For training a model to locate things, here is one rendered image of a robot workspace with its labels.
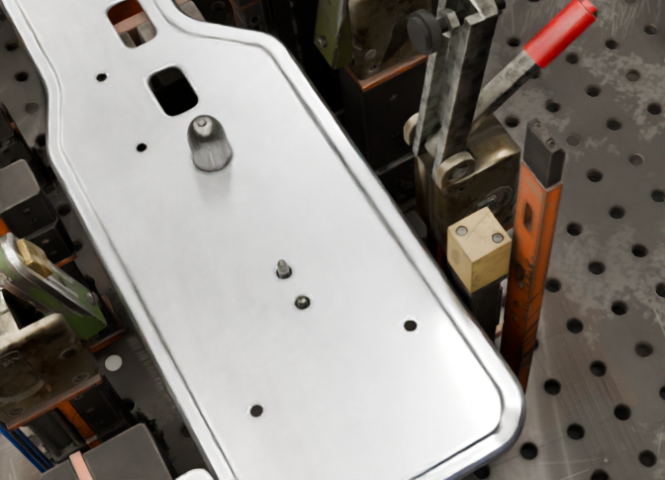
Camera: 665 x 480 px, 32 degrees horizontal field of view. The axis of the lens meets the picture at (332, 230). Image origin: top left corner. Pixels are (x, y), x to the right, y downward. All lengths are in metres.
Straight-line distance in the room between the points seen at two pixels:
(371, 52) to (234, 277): 0.24
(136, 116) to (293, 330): 0.24
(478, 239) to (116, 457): 0.31
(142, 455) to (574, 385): 0.48
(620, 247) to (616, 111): 0.17
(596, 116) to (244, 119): 0.49
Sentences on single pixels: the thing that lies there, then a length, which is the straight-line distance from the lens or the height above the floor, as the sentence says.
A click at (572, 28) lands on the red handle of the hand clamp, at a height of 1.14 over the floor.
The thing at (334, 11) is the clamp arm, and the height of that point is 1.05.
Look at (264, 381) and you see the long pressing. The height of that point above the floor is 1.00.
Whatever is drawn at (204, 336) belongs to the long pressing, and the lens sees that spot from 0.88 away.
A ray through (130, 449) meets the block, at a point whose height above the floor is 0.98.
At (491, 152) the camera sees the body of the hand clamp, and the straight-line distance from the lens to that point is 0.88.
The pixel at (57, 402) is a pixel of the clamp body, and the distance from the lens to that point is 0.97.
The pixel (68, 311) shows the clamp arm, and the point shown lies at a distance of 0.88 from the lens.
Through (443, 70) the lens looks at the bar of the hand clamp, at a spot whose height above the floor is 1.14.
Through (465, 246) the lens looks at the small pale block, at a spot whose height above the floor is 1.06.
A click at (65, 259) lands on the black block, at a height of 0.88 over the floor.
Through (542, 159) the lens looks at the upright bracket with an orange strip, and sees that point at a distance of 0.73.
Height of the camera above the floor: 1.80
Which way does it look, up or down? 61 degrees down
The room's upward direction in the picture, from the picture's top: 10 degrees counter-clockwise
